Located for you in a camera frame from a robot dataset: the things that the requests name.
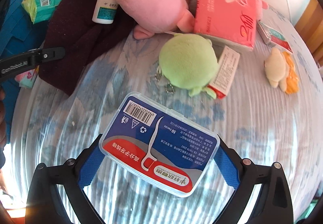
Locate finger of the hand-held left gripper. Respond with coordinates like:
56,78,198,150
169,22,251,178
25,47,65,65

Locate person's left hand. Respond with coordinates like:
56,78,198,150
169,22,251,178
0,86,7,146

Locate pink soft packet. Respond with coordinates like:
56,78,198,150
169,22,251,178
15,66,39,88

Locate pink pig plush toy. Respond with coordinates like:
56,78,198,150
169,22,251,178
115,0,196,39

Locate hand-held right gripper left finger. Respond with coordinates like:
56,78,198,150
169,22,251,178
25,133,108,224

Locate blue floral bed sheet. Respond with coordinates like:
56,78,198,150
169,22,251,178
10,4,323,224

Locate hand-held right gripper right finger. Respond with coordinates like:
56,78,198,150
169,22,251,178
214,136,294,224

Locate blue plastic crate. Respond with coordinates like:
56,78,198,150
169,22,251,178
0,0,77,139

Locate wooden headboard frame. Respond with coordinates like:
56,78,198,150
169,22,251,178
294,0,323,60

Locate white and red carton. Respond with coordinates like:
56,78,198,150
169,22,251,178
207,46,241,99

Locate cream and yellow plush toy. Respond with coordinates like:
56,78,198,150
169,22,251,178
264,47,299,94

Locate dark maroon cloth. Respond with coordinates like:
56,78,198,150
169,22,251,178
38,0,142,96

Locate small red green box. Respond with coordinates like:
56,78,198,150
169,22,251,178
257,20,293,54

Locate clear dental floss box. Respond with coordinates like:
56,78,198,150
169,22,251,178
99,91,220,198

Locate white medicine bottle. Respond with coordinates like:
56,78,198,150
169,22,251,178
92,0,119,24

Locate round green plush keychain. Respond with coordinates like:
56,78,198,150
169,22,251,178
154,33,220,98

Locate pink floral tissue pack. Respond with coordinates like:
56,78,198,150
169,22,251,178
194,0,258,53

